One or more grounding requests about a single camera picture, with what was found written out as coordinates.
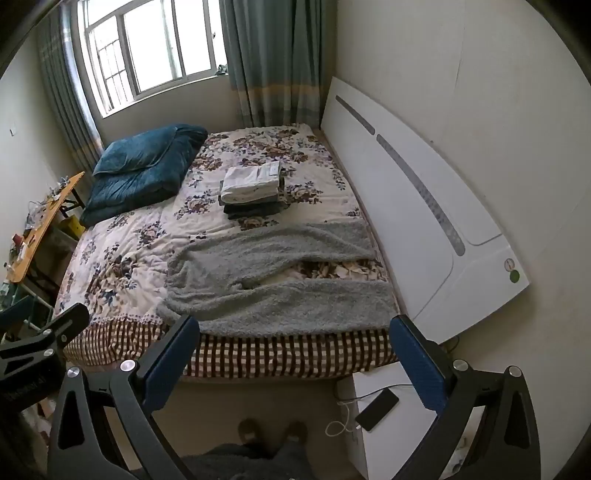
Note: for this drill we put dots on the dark folded garment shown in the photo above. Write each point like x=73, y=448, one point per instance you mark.
x=251, y=208

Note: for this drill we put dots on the grey fleece blanket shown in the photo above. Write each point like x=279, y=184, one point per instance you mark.
x=277, y=277

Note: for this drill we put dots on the checked bed sheet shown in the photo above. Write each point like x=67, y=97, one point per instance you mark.
x=286, y=355

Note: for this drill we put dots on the wooden desk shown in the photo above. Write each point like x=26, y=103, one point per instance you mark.
x=41, y=226

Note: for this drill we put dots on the teal folded quilt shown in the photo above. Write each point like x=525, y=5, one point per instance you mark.
x=138, y=189

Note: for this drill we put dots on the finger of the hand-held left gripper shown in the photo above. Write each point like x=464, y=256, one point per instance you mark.
x=69, y=319

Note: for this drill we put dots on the white nightstand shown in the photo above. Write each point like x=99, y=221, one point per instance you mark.
x=392, y=443

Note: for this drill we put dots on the teal pillow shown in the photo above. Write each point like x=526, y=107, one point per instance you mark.
x=134, y=152

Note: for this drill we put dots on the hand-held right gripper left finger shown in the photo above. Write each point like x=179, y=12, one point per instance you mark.
x=170, y=362

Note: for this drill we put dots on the black phone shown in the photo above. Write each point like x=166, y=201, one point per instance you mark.
x=376, y=410

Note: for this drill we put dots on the green striped curtain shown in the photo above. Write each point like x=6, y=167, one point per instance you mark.
x=272, y=64
x=69, y=92

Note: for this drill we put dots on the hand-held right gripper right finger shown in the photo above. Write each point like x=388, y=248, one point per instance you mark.
x=415, y=364

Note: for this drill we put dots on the floral bed quilt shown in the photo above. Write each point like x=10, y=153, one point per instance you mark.
x=152, y=240

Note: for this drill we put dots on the brown slipper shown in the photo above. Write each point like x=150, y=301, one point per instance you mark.
x=249, y=431
x=296, y=432

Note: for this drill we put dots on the white headboard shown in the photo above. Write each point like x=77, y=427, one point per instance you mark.
x=415, y=203

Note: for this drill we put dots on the window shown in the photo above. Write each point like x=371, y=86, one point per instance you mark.
x=152, y=46

